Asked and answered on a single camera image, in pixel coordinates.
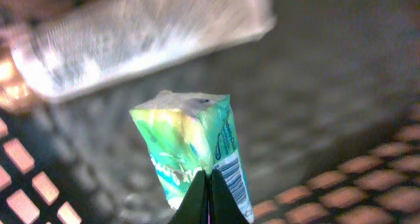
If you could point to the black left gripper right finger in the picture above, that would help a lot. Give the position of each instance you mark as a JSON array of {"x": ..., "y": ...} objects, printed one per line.
[{"x": 222, "y": 206}]

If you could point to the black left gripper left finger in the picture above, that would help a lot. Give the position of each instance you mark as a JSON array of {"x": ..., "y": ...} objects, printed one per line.
[{"x": 194, "y": 207}]

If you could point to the teal tissue pack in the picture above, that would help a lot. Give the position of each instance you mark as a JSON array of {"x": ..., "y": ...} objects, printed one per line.
[{"x": 190, "y": 132}]

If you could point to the white cosmetic tube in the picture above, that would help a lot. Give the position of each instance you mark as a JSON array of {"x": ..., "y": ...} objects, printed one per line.
[{"x": 109, "y": 41}]

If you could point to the grey plastic mesh basket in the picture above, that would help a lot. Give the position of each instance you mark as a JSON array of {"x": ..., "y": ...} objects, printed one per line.
[{"x": 331, "y": 80}]

